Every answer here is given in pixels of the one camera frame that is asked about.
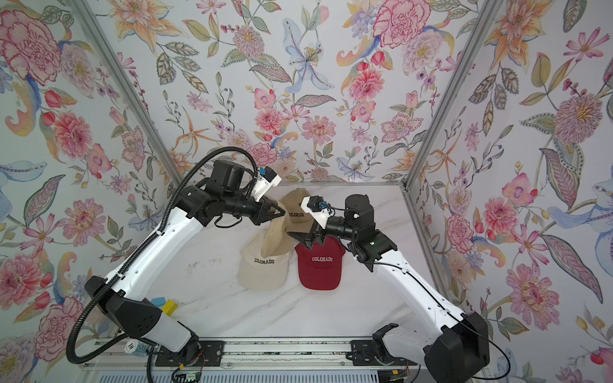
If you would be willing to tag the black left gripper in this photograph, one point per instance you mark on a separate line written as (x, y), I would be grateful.
(262, 209)

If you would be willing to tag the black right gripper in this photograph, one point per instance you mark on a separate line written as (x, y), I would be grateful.
(318, 232)

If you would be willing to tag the tan cap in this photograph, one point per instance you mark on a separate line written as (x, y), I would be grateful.
(276, 241)

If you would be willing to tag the red Colorado cap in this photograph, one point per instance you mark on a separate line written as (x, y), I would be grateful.
(320, 268)

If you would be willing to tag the cream Colorado cap front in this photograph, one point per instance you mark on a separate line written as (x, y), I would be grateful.
(258, 273)

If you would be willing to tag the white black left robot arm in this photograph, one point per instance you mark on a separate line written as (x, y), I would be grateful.
(123, 291)

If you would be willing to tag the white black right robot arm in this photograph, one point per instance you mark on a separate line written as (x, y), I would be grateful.
(451, 344)

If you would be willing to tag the yellow block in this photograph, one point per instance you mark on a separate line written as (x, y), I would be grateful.
(169, 308)

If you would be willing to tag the blue block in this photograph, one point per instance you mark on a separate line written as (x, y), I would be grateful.
(159, 301)

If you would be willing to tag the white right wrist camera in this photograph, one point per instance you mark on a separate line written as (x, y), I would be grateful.
(318, 209)

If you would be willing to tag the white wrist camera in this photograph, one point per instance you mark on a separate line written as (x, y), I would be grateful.
(318, 209)
(266, 179)

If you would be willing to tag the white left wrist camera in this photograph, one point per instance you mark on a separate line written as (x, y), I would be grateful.
(266, 179)

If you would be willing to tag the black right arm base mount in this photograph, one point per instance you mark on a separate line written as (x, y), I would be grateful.
(372, 352)

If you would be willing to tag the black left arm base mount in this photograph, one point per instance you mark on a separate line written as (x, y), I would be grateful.
(207, 353)

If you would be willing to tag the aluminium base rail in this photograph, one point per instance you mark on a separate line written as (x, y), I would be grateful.
(241, 354)

